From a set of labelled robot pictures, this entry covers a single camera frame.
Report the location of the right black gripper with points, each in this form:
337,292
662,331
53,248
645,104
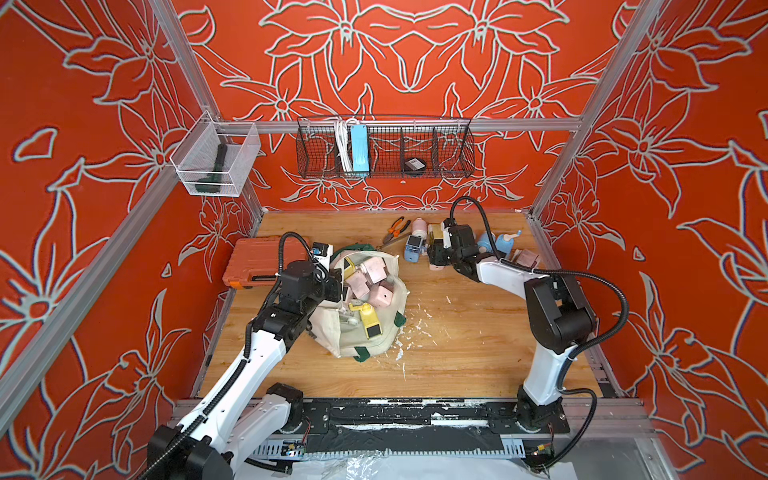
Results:
438,252

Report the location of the yellow black square sharpener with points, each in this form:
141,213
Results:
348,268

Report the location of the small black device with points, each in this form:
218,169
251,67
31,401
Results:
414,166

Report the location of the orange plastic tool case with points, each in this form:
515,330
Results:
253,263

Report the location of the blue crank pencil sharpener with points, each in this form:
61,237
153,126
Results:
505,243

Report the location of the orange handled pliers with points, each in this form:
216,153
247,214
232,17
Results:
396,229

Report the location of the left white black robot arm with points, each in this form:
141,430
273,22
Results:
222,431

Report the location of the dark green flashlight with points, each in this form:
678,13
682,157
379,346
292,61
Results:
212,182

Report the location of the cream tote bag green handles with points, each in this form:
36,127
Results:
339,330

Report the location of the light blue box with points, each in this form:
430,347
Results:
360,151

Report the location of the pink cube sharpener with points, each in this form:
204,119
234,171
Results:
381,295

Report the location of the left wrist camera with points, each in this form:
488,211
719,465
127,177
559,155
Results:
322,253

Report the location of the pink square pencil sharpener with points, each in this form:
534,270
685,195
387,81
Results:
375,269

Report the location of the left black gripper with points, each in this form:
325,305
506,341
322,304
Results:
334,280

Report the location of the blue grey square sharpener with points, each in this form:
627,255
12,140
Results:
413,248

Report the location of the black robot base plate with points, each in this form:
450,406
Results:
339,427

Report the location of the yellow tall pencil sharpener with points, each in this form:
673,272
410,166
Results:
369,319

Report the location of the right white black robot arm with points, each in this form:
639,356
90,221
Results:
558,322

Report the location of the clear acrylic wall bin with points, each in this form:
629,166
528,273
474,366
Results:
195,155

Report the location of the black wire wall basket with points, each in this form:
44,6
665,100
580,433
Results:
445,144

